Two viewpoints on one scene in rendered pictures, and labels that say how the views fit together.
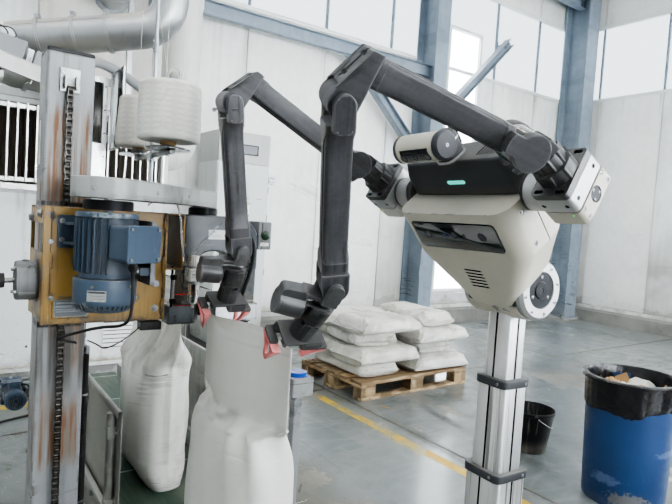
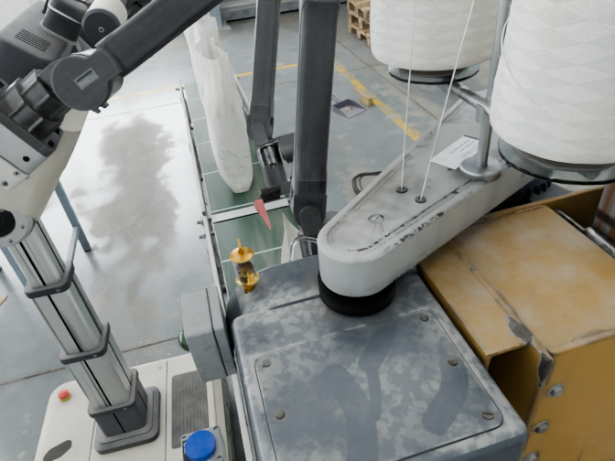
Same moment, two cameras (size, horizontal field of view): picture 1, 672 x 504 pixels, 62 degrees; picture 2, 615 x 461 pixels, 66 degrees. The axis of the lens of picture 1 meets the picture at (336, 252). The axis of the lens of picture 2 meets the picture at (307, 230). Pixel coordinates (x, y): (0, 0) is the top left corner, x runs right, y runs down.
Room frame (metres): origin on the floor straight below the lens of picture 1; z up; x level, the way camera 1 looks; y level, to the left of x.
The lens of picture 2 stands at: (2.18, 0.55, 1.73)
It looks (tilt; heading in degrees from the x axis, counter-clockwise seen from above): 37 degrees down; 204
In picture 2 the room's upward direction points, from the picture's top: 7 degrees counter-clockwise
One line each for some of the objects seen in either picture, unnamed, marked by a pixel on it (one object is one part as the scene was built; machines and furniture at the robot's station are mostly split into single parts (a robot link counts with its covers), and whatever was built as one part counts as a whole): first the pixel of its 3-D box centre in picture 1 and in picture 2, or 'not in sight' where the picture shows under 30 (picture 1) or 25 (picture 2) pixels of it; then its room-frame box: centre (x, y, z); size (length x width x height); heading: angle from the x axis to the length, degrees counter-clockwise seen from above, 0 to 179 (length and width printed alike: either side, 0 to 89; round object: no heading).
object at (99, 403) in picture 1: (81, 421); not in sight; (2.08, 0.92, 0.54); 1.05 x 0.02 x 0.41; 35
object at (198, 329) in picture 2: (259, 235); (209, 334); (1.86, 0.26, 1.29); 0.08 x 0.05 x 0.09; 35
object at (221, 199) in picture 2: not in sight; (223, 131); (-0.50, -1.18, 0.34); 2.21 x 0.39 x 0.09; 35
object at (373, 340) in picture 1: (357, 332); not in sight; (4.68, -0.22, 0.44); 0.66 x 0.42 x 0.14; 29
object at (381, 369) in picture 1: (355, 360); not in sight; (4.66, -0.22, 0.20); 0.66 x 0.44 x 0.12; 35
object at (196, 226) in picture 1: (203, 253); (351, 409); (1.86, 0.44, 1.21); 0.30 x 0.25 x 0.30; 35
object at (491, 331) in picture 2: (164, 239); (447, 326); (1.74, 0.53, 1.26); 0.22 x 0.05 x 0.16; 35
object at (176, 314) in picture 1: (177, 313); not in sight; (1.69, 0.47, 1.04); 0.08 x 0.06 x 0.05; 125
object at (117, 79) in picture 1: (116, 109); not in sight; (3.53, 1.42, 1.95); 0.30 x 0.01 x 0.48; 35
